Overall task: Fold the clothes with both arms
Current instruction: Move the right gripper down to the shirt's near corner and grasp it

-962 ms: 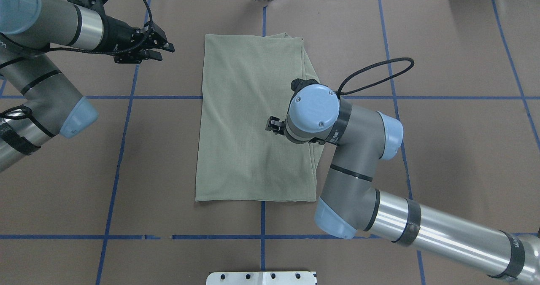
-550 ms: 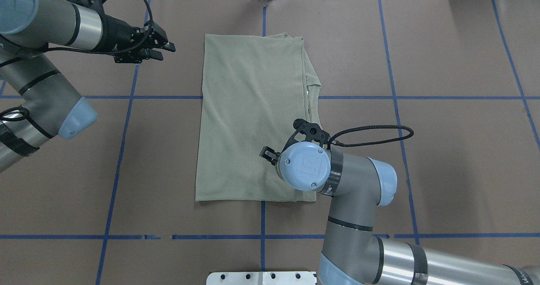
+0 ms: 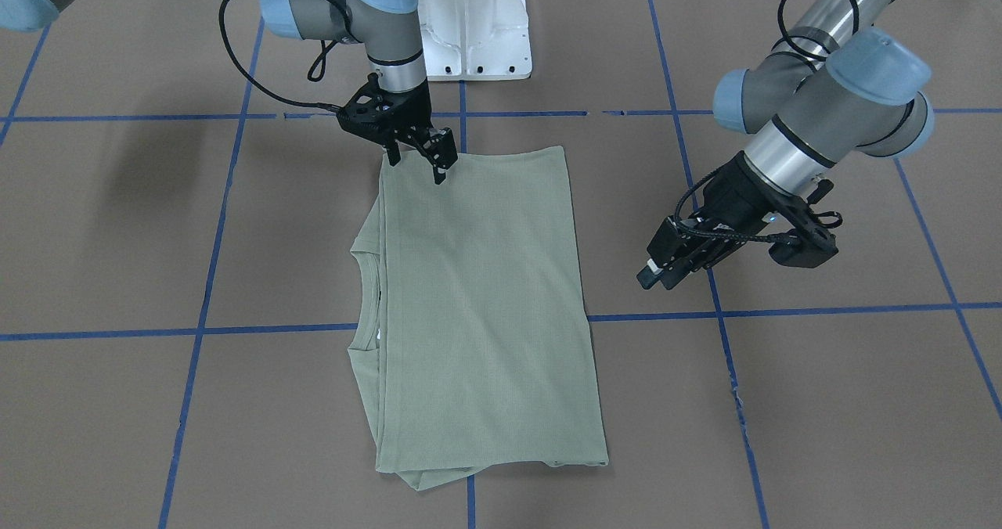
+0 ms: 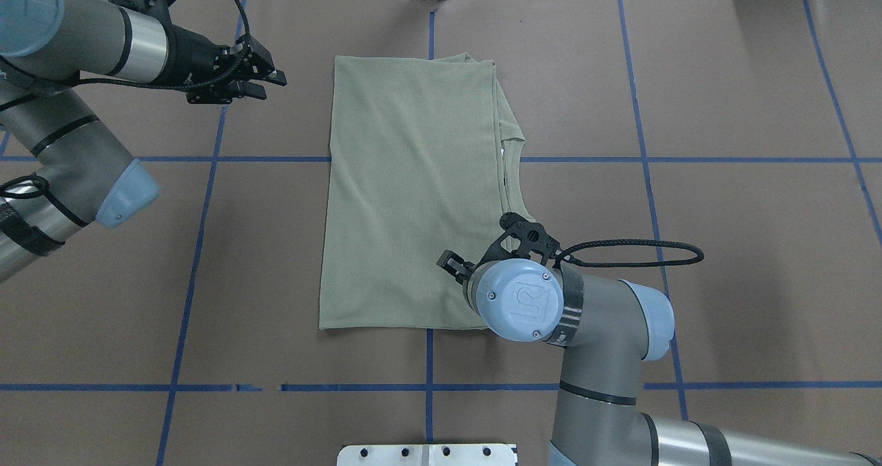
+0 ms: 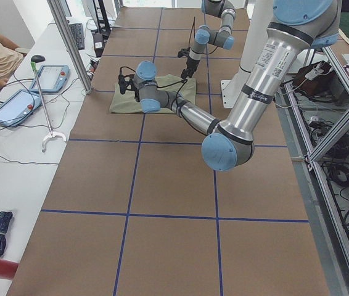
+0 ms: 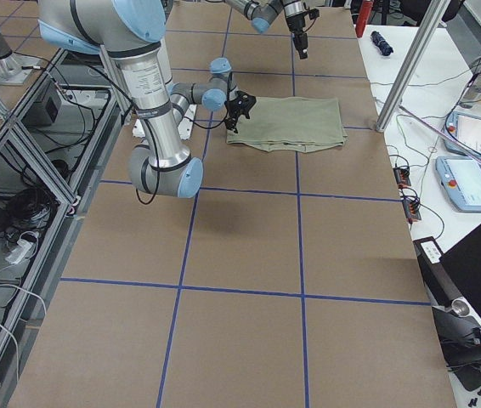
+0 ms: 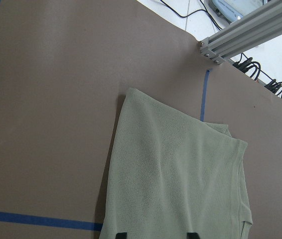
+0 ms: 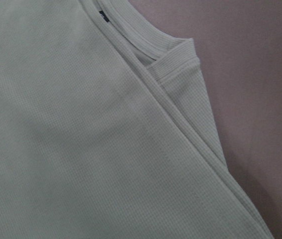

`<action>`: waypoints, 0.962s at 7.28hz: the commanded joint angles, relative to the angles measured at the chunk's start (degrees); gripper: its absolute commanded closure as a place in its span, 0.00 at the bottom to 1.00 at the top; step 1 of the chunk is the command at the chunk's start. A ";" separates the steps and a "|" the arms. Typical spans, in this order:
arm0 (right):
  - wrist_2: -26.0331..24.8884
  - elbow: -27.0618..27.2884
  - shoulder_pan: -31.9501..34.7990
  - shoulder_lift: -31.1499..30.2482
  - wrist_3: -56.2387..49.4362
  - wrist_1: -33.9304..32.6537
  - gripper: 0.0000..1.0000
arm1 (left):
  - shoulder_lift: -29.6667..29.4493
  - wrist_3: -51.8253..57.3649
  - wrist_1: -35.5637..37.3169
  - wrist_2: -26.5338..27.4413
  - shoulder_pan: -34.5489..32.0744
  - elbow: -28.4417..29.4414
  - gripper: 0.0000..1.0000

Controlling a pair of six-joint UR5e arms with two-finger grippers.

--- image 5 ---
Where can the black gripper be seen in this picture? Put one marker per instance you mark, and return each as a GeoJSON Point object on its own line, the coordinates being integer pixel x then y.
{"type": "Point", "coordinates": [137, 92]}
{"type": "Point", "coordinates": [190, 64]}

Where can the olive green long-sleeve shirt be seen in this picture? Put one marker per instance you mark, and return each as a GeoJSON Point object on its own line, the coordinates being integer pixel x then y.
{"type": "Point", "coordinates": [127, 104]}

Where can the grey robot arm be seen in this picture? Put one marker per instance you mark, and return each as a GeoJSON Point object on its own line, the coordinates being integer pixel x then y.
{"type": "Point", "coordinates": [278, 32]}
{"type": "Point", "coordinates": [222, 38]}

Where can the black keyboard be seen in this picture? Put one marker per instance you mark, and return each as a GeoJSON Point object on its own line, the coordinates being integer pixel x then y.
{"type": "Point", "coordinates": [77, 32]}

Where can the blue teach pendant far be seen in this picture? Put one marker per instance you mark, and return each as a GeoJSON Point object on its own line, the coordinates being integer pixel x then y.
{"type": "Point", "coordinates": [52, 78]}

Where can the blue teach pendant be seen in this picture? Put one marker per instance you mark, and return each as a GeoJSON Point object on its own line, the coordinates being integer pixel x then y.
{"type": "Point", "coordinates": [52, 78]}
{"type": "Point", "coordinates": [18, 107]}

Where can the black computer mouse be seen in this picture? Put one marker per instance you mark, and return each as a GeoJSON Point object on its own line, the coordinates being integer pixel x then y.
{"type": "Point", "coordinates": [37, 58]}

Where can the blue teach pendant near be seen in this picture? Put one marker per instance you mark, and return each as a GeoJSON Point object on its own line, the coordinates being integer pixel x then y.
{"type": "Point", "coordinates": [18, 107]}

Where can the brown paper table cover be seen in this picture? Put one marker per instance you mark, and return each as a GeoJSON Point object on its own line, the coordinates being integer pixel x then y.
{"type": "Point", "coordinates": [134, 210]}

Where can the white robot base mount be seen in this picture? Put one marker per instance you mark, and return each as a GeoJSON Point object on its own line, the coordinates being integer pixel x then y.
{"type": "Point", "coordinates": [228, 95]}

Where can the aluminium frame post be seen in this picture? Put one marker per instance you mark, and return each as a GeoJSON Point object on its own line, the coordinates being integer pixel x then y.
{"type": "Point", "coordinates": [64, 30]}

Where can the aluminium truss frame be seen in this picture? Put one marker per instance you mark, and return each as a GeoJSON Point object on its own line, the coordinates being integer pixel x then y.
{"type": "Point", "coordinates": [314, 109]}

